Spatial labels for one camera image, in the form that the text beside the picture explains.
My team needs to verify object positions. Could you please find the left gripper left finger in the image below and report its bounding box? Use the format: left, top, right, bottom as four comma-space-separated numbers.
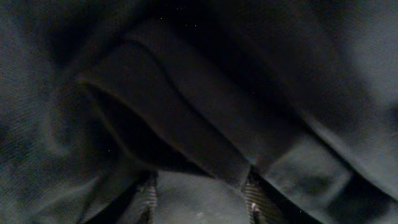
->
116, 174, 157, 224

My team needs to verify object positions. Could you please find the black t-shirt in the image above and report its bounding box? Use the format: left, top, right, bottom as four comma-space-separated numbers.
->
1, 1, 397, 223

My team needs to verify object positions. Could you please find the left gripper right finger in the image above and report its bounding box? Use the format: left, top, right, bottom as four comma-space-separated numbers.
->
242, 172, 288, 224

